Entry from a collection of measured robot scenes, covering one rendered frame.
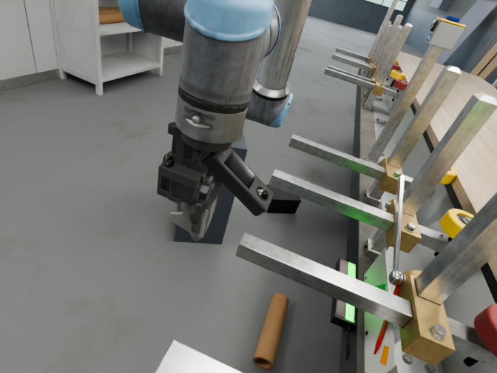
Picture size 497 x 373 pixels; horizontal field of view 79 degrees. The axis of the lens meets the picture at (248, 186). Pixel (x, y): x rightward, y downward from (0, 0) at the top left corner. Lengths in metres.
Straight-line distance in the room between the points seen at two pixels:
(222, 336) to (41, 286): 0.76
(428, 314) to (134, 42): 3.64
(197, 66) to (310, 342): 1.30
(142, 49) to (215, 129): 3.41
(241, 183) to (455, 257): 0.32
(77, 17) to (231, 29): 2.68
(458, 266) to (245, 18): 0.43
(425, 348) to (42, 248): 1.49
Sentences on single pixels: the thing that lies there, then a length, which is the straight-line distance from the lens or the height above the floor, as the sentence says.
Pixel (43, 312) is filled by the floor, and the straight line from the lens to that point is 1.46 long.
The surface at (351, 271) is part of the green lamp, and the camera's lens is 0.78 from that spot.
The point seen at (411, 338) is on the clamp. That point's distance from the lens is 0.54.
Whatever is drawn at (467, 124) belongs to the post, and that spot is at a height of 1.08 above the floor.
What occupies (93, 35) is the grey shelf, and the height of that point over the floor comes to 0.48.
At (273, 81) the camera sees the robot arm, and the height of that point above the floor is 0.91.
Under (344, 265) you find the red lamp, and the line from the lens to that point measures 0.78.
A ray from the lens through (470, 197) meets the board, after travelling 0.90.
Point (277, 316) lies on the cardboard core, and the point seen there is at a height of 0.08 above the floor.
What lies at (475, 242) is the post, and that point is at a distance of 0.50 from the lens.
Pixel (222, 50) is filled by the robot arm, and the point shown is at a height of 1.14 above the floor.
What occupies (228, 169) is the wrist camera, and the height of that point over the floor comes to 0.99.
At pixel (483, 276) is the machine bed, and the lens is 0.86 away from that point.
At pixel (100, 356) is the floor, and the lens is 1.34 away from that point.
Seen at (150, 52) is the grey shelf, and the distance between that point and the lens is 3.70.
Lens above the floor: 1.22
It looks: 36 degrees down
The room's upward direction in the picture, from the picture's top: 17 degrees clockwise
